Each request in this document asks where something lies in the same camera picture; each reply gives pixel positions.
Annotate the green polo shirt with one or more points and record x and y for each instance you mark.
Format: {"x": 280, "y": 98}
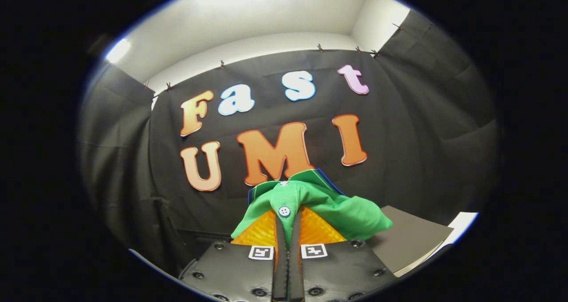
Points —
{"x": 337, "y": 213}

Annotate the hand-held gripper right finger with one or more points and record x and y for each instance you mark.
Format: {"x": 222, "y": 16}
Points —
{"x": 295, "y": 275}

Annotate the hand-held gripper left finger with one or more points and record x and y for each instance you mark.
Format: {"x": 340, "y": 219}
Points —
{"x": 281, "y": 271}

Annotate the small ceiling light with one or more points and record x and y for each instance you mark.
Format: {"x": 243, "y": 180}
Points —
{"x": 117, "y": 50}

